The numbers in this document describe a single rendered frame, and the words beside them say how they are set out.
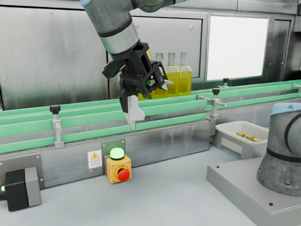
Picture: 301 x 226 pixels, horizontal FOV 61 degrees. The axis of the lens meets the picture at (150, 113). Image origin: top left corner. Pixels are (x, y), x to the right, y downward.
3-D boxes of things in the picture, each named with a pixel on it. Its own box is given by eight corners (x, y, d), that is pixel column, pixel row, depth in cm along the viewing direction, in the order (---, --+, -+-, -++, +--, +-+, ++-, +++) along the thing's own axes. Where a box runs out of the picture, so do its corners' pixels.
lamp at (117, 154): (121, 153, 86) (121, 145, 85) (126, 158, 82) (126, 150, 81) (108, 156, 84) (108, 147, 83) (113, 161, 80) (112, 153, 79)
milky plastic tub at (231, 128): (240, 137, 118) (242, 119, 116) (283, 156, 99) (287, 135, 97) (211, 144, 111) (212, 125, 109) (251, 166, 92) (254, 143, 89)
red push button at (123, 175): (126, 164, 81) (130, 168, 78) (126, 175, 82) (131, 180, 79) (114, 167, 79) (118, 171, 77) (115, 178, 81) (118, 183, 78)
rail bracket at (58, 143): (65, 145, 79) (61, 103, 76) (69, 154, 73) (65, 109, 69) (51, 147, 78) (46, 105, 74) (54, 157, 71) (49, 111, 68)
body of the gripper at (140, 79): (151, 102, 56) (129, 58, 48) (124, 96, 62) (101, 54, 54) (169, 80, 60) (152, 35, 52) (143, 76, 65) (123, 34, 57)
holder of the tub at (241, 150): (232, 135, 123) (233, 119, 121) (282, 157, 99) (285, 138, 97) (204, 141, 116) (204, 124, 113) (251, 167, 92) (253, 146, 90)
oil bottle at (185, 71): (183, 110, 117) (185, 63, 111) (190, 113, 112) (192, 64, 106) (173, 111, 115) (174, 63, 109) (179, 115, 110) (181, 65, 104)
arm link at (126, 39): (91, 36, 51) (116, 15, 55) (101, 55, 54) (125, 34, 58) (115, 38, 46) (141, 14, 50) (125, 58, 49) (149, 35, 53)
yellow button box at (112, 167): (124, 170, 89) (123, 151, 87) (132, 180, 83) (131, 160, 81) (105, 175, 86) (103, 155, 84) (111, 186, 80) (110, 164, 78)
